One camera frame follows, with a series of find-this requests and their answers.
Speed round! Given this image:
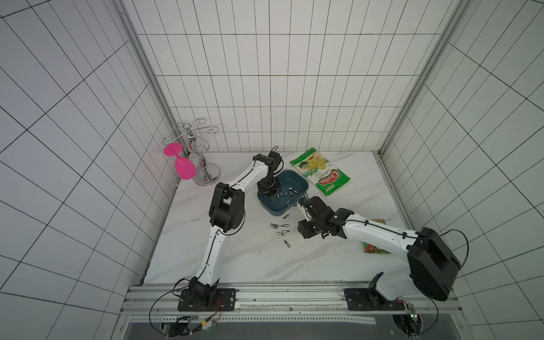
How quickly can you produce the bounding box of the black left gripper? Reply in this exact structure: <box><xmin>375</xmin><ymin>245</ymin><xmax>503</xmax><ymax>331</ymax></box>
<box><xmin>257</xmin><ymin>173</ymin><xmax>282</xmax><ymax>198</ymax></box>

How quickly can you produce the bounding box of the dark teal storage box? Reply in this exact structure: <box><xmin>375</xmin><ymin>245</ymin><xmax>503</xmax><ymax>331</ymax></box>
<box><xmin>257</xmin><ymin>170</ymin><xmax>309</xmax><ymax>216</ymax></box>

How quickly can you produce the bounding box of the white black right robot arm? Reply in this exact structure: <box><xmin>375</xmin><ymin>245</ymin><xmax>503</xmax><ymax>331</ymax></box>
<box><xmin>297</xmin><ymin>196</ymin><xmax>462</xmax><ymax>310</ymax></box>

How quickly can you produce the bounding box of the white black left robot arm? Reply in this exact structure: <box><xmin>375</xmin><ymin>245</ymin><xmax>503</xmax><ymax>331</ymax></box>
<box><xmin>187</xmin><ymin>146</ymin><xmax>283</xmax><ymax>308</ymax></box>

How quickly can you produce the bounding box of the green Chuba chips bag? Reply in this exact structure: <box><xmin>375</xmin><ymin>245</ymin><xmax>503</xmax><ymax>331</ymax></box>
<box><xmin>290</xmin><ymin>147</ymin><xmax>351</xmax><ymax>196</ymax></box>

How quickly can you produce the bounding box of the green red snack packet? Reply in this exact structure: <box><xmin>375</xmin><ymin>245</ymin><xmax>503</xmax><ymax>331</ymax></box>
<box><xmin>363</xmin><ymin>218</ymin><xmax>391</xmax><ymax>255</ymax></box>

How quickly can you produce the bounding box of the chrome cup holder stand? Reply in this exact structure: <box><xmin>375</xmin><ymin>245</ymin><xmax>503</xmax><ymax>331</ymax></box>
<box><xmin>162</xmin><ymin>118</ymin><xmax>220</xmax><ymax>186</ymax></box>

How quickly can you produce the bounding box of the pink plastic goblet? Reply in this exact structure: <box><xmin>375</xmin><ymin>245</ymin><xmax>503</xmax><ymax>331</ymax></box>
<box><xmin>164</xmin><ymin>143</ymin><xmax>197</xmax><ymax>181</ymax></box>

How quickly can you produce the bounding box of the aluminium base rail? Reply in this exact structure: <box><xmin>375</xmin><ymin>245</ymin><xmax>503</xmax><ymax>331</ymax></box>
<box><xmin>120</xmin><ymin>281</ymin><xmax>461</xmax><ymax>327</ymax></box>

